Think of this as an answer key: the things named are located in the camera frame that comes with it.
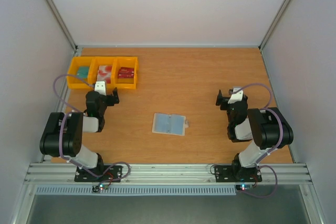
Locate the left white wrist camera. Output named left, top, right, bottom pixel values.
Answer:
left=94, top=81, right=107, bottom=95

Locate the grey slotted cable duct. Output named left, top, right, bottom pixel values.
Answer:
left=36, top=185, right=236, bottom=196

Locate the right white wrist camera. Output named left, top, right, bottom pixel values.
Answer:
left=228, top=87, right=245, bottom=104

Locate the left small circuit board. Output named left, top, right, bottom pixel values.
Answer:
left=92, top=185, right=109, bottom=193

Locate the red card in bin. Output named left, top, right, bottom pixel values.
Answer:
left=118, top=67, right=135, bottom=79

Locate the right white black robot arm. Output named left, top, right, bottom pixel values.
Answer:
left=216, top=88, right=294, bottom=181

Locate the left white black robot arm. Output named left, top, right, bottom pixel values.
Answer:
left=39, top=88, right=119, bottom=181

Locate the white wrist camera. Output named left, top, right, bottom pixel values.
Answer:
left=94, top=81, right=107, bottom=95
left=228, top=87, right=245, bottom=104

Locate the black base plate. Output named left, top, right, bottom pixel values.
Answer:
left=74, top=165, right=123, bottom=183
left=214, top=165, right=262, bottom=183

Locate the white red-dot card in bin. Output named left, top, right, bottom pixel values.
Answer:
left=97, top=65, right=112, bottom=83

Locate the teal card in bin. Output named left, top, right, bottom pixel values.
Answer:
left=76, top=66, right=89, bottom=79

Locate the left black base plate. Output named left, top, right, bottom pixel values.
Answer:
left=74, top=165, right=123, bottom=183

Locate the right small circuit board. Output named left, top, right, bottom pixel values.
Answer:
left=237, top=184, right=254, bottom=191

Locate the small circuit board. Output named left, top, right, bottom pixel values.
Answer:
left=237, top=184, right=254, bottom=191
left=92, top=185, right=109, bottom=193

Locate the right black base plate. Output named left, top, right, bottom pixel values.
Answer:
left=214, top=165, right=262, bottom=183

